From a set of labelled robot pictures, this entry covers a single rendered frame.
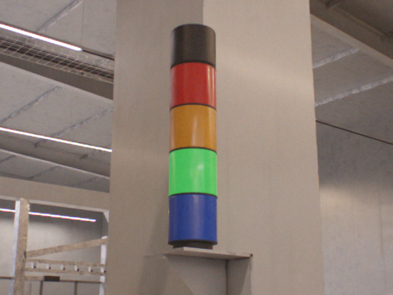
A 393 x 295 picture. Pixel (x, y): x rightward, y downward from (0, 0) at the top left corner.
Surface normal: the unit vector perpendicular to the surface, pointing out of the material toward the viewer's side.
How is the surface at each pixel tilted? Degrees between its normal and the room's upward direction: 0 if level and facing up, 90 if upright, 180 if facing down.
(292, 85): 90
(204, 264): 90
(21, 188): 90
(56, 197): 90
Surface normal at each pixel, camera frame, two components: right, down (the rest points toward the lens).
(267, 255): 0.63, -0.21
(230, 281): -0.77, -0.18
